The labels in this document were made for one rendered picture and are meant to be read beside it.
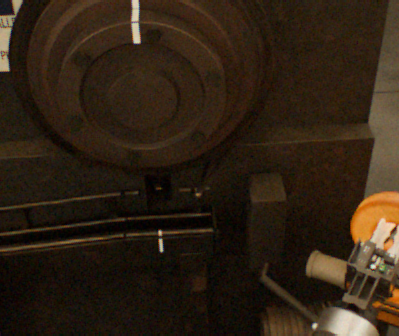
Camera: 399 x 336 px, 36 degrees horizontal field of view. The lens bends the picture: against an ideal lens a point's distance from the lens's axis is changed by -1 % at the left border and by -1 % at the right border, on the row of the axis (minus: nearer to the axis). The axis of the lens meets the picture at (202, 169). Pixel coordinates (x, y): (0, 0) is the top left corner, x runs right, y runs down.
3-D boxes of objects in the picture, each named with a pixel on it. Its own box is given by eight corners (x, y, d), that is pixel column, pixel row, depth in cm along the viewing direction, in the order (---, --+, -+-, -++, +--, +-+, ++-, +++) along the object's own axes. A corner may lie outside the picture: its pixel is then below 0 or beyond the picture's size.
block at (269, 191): (243, 244, 151) (244, 169, 136) (275, 242, 152) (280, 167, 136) (247, 277, 143) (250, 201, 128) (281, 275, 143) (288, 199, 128)
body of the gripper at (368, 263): (406, 250, 93) (377, 317, 88) (402, 276, 100) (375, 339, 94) (359, 233, 96) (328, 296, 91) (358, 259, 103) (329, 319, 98)
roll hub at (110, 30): (75, 153, 114) (47, 13, 96) (224, 145, 114) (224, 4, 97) (71, 172, 109) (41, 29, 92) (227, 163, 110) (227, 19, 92)
